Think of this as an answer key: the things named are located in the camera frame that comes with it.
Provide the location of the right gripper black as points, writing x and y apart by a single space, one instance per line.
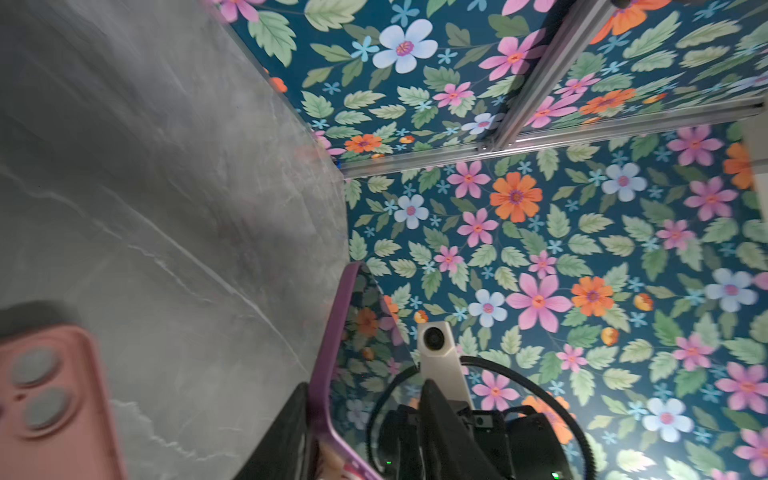
520 443

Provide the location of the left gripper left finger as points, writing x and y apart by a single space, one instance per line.
285 450

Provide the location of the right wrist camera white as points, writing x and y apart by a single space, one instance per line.
440 361

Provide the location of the pink phone case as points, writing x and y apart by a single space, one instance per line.
55 414

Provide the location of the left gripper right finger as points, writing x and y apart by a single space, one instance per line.
448 451

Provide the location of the black phone pink edge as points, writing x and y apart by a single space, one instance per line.
363 371

